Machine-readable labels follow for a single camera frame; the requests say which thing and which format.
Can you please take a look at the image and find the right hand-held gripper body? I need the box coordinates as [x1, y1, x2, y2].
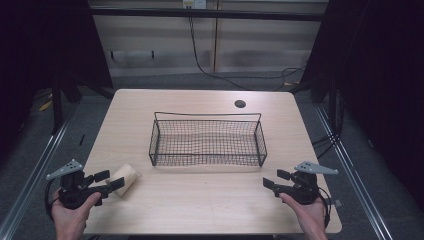
[272, 160, 339, 206]

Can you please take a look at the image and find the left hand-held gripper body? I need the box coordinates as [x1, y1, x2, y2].
[45, 159, 109, 211]

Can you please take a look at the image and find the beige cylindrical roll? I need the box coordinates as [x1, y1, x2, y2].
[105, 163, 142, 198]

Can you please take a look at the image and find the black wire mesh basket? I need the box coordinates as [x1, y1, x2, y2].
[148, 111, 268, 168]

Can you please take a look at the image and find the person's left hand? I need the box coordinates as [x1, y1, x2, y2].
[50, 191, 103, 232]

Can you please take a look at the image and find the person's right hand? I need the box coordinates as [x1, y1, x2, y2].
[278, 192, 329, 229]

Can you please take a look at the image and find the black metal stand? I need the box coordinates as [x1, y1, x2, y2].
[50, 78, 64, 135]

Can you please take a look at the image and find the dark curtain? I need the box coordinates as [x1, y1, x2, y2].
[299, 0, 424, 214]
[0, 0, 114, 161]

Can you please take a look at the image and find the black horizontal bar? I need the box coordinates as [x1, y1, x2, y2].
[89, 7, 324, 22]

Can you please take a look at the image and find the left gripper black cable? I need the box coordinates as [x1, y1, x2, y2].
[44, 179, 62, 222]

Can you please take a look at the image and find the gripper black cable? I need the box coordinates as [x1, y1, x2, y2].
[317, 186, 333, 229]
[44, 179, 62, 222]

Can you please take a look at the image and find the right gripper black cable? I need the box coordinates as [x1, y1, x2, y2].
[317, 186, 333, 229]

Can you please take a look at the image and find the metal floor rail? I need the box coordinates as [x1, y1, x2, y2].
[314, 104, 394, 240]
[0, 103, 79, 240]

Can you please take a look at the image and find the bundle of black floor cables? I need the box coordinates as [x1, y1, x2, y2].
[311, 89, 346, 160]

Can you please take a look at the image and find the long black wall cable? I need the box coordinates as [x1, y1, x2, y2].
[187, 7, 308, 92]

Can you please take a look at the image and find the white wall socket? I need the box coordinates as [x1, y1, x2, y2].
[182, 0, 208, 10]

